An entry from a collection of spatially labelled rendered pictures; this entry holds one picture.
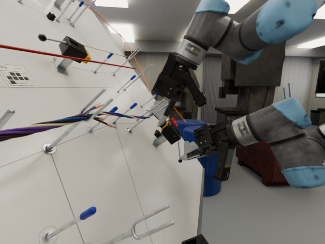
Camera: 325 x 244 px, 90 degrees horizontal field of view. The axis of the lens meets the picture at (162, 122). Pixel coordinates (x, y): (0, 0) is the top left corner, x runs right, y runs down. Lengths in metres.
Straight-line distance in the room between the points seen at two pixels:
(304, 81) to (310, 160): 8.89
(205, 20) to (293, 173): 0.40
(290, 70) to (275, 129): 8.42
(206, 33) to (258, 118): 0.24
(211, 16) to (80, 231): 0.48
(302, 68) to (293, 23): 8.86
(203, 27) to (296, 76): 8.63
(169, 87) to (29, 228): 0.39
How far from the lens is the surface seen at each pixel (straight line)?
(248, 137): 0.46
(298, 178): 0.46
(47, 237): 0.27
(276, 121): 0.44
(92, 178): 0.33
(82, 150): 0.34
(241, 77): 3.66
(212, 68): 6.92
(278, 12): 0.36
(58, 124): 0.22
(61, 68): 0.47
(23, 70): 0.41
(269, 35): 0.38
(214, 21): 0.47
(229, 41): 0.48
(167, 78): 0.46
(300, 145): 0.45
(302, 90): 9.30
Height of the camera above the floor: 1.26
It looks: 10 degrees down
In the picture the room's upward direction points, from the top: straight up
